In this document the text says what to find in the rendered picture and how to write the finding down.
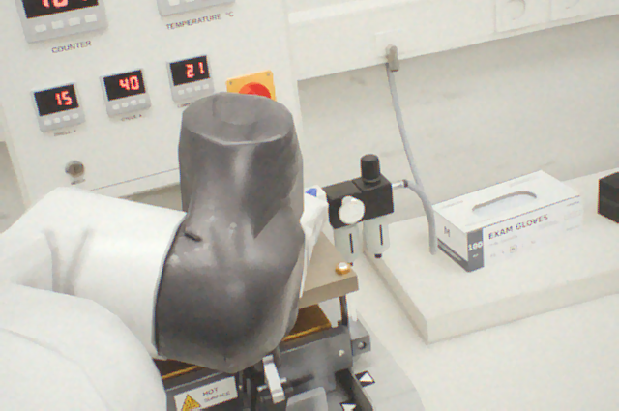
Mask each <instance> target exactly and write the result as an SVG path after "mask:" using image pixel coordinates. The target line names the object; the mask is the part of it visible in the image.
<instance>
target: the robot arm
mask: <svg viewBox="0 0 619 411"><path fill-rule="evenodd" d="M178 161H179V171H180V184H181V196H182V209H183V212H180V211H175V210H170V209H166V208H162V207H157V206H152V205H147V204H142V203H137V202H132V201H128V200H123V199H118V198H113V197H110V196H106V195H103V194H100V193H96V192H93V191H88V190H85V189H82V188H74V187H58V188H56V189H54V190H52V191H49V192H47V193H45V194H43V195H42V196H40V197H38V198H37V199H36V200H35V201H34V202H33V203H32V204H31V205H30V206H29V207H28V208H27V209H26V210H25V211H24V212H23V213H22V215H21V216H20V217H19V218H18V219H17V220H16V221H15V222H14V223H13V225H12V226H11V227H10V228H9V229H8V230H6V231H5V232H3V233H2V234H0V411H166V395H165V392H164V389H163V382H162V377H161V374H160V373H159V371H158V369H157V367H156V365H155V363H154V362H153V360H152V359H157V360H162V361H167V360H168V359H170V360H174V361H177V360H178V361H181V362H186V363H190V364H194V365H198V366H202V367H208V368H212V369H216V370H220V371H224V372H228V373H235V372H236V373H239V381H240V383H239V384H240V385H239V388H240V390H241V391H242V392H243V393H245V394H244V395H241V404H242V407H241V411H285V409H286V405H287V401H288V399H289V398H291V397H293V389H292V387H291V386H290V384H289V383H286V380H285V377H281V378H279V375H278V372H277V369H278V368H279V367H280V362H281V353H280V352H281V350H282V339H283V338H284V337H285V336H286V335H287V334H288V332H289V331H290V330H291V328H292V327H293V326H294V324H295V322H296V319H297V314H298V304H299V299H300V298H301V297H302V292H303V288H304V283H305V279H306V272H307V267H308V266H309V265H310V257H311V253H312V249H313V246H314V245H315V244H316V242H317V240H318V238H319V235H320V233H321V231H322V228H323V226H324V224H325V222H326V220H327V218H328V208H329V204H328V203H327V202H326V201H324V200H321V199H319V198H317V197H314V196H312V195H310V194H307V193H305V192H304V178H303V158H302V154H301V149H300V145H299V141H298V137H297V133H296V130H295V126H294V121H293V117H292V114H291V113H290V111H289V110H288V109H287V107H286V106H285V104H283V103H280V102H278V101H275V100H273V99H271V98H266V97H261V96H253V95H244V94H235V93H225V92H220V93H215V94H211V95H208V96H206V97H203V98H200V99H197V100H195V101H194V102H193V103H191V104H190V105H189V106H188V107H187V108H186V109H185V110H184V111H183V114H182V122H181V130H180V137H179V145H178Z"/></svg>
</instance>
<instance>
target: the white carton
mask: <svg viewBox="0 0 619 411"><path fill-rule="evenodd" d="M432 207H433V210H434V215H435V221H436V232H437V238H438V247H439V248H441V249H442V251H443V252H444V253H446V254H447V255H448V256H449V257H450V258H452V259H453V260H454V261H455V262H456V263H457V264H458V265H459V266H460V267H461V268H463V269H464V270H465V271H466V272H467V273H469V272H471V271H474V270H477V269H480V268H483V267H485V266H487V265H490V264H493V263H496V262H498V261H501V260H504V259H507V258H512V257H515V256H518V255H521V254H524V253H526V252H528V251H531V250H536V249H538V248H541V247H544V246H547V245H550V244H552V243H555V242H558V241H561V240H564V239H566V238H569V237H572V236H574V235H577V234H579V233H582V232H583V201H582V196H581V195H580V194H579V193H578V192H577V191H575V190H574V189H573V188H571V187H570V186H568V185H566V184H565V183H563V182H561V181H560V180H558V179H556V178H554V177H553V176H551V175H549V174H548V173H546V172H544V171H542V170H541V169H538V170H535V171H532V172H529V173H525V174H522V175H519V176H516V177H514V178H511V179H508V180H505V181H502V182H499V183H496V184H493V185H489V186H486V187H483V188H480V189H477V190H474V191H470V192H467V193H464V194H461V195H458V196H455V197H452V198H449V199H446V200H442V201H439V202H437V203H434V204H432Z"/></svg>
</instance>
